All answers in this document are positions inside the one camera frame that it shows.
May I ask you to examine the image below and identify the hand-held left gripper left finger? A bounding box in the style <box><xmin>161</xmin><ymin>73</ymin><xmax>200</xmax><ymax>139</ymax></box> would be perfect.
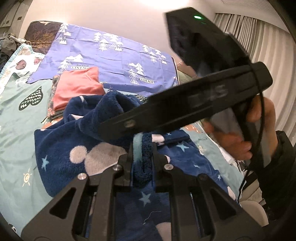
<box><xmin>21</xmin><ymin>142</ymin><xmax>136</xmax><ymax>241</ymax></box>

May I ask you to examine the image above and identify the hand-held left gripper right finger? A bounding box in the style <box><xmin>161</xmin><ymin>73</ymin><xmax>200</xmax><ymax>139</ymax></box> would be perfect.
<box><xmin>151</xmin><ymin>142</ymin><xmax>258</xmax><ymax>241</ymax></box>

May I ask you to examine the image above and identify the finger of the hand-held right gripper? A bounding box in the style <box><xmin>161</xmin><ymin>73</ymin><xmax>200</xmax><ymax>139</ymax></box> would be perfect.
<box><xmin>98</xmin><ymin>85</ymin><xmax>186</xmax><ymax>141</ymax></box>

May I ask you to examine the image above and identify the navy fleece garment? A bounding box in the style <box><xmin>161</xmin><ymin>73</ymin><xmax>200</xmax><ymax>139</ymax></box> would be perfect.
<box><xmin>34</xmin><ymin>90</ymin><xmax>237</xmax><ymax>241</ymax></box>

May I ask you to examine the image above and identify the person's right forearm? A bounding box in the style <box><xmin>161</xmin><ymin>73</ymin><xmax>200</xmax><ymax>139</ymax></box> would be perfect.
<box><xmin>253</xmin><ymin>130</ymin><xmax>296</xmax><ymax>220</ymax></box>

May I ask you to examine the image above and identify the pile of clothes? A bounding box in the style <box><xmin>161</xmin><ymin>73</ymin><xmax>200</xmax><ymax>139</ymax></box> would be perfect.
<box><xmin>0</xmin><ymin>35</ymin><xmax>31</xmax><ymax>70</ymax></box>

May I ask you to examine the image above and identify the person's right hand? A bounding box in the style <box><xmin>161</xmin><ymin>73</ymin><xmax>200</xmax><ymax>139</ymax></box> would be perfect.
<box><xmin>203</xmin><ymin>95</ymin><xmax>277</xmax><ymax>163</ymax></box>

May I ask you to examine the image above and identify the purple tree-print sheet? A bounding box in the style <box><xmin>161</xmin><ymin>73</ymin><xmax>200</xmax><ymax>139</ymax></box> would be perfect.
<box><xmin>26</xmin><ymin>23</ymin><xmax>179</xmax><ymax>98</ymax></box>

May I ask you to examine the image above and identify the beige curtain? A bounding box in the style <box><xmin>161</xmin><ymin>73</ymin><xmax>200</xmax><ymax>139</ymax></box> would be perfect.
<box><xmin>214</xmin><ymin>13</ymin><xmax>296</xmax><ymax>144</ymax></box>

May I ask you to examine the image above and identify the pink folded garment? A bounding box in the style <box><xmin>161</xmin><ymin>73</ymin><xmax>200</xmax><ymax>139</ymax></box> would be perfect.
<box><xmin>53</xmin><ymin>67</ymin><xmax>105</xmax><ymax>110</ymax></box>

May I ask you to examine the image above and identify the floral folded garment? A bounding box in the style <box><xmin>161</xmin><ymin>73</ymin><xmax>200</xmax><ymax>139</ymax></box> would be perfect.
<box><xmin>47</xmin><ymin>75</ymin><xmax>67</xmax><ymax>121</ymax></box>

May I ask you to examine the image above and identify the beige cushion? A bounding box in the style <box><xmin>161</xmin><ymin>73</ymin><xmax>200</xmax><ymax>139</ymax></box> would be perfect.
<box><xmin>238</xmin><ymin>199</ymin><xmax>270</xmax><ymax>227</ymax></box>

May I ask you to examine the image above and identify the teal printed bedsheet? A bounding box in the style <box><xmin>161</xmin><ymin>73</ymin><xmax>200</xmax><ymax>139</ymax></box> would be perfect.
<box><xmin>0</xmin><ymin>70</ymin><xmax>242</xmax><ymax>234</ymax></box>

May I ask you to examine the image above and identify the dark tree-print pillow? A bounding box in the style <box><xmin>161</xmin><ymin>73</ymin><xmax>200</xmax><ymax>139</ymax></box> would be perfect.
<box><xmin>24</xmin><ymin>21</ymin><xmax>63</xmax><ymax>55</ymax></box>

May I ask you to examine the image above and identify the pale leaf-print quilt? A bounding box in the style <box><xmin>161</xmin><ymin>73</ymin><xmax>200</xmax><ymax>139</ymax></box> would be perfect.
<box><xmin>0</xmin><ymin>44</ymin><xmax>45</xmax><ymax>93</ymax></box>

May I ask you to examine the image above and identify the black cable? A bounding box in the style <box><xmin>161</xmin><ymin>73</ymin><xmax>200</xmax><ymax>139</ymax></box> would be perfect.
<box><xmin>237</xmin><ymin>62</ymin><xmax>266</xmax><ymax>202</ymax></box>

